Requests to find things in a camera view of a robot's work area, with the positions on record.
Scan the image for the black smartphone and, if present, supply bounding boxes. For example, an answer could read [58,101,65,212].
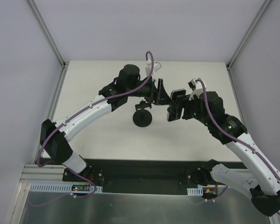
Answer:
[167,89,186,122]

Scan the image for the black phone stand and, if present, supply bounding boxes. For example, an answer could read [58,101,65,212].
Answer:
[133,100,153,127]

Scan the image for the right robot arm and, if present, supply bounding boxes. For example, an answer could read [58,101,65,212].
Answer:
[167,90,280,217]

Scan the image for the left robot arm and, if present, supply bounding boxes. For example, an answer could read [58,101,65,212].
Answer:
[40,62,172,182]

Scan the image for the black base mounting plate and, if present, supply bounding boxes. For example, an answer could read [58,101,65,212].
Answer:
[62,158,248,196]

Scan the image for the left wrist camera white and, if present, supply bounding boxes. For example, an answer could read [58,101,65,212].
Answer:
[144,60,162,77]

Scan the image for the right white cable duct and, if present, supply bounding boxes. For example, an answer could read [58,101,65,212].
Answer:
[187,187,203,196]

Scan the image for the white cable duct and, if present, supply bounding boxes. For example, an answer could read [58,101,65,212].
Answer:
[187,187,203,196]
[30,183,103,194]

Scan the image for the left aluminium frame post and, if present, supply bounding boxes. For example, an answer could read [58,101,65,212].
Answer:
[27,0,70,70]

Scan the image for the aluminium frame post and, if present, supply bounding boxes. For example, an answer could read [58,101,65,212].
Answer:
[27,0,70,70]
[225,0,273,70]

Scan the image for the right aluminium frame post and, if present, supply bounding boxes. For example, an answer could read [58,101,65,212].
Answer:
[225,0,273,70]

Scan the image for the aluminium rail profile front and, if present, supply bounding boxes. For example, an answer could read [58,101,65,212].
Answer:
[21,164,66,182]

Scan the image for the left white cable duct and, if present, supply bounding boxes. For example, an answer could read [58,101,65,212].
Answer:
[30,183,103,194]

